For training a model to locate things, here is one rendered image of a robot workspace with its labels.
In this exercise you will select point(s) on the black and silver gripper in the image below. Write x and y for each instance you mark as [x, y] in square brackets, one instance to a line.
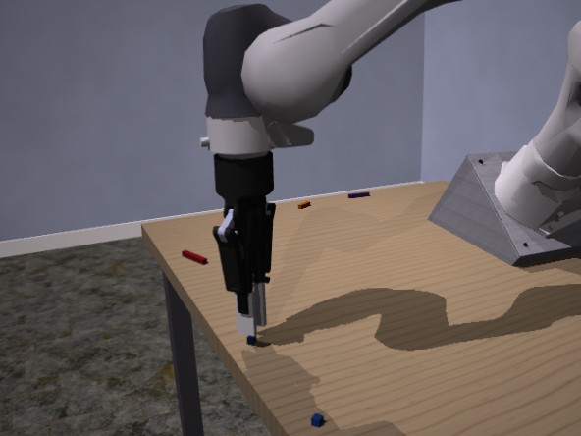
[245, 237]

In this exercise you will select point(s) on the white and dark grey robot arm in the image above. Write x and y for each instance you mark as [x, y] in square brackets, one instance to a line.
[290, 72]

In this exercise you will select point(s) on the red rod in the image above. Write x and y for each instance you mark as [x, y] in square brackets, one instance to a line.
[194, 257]

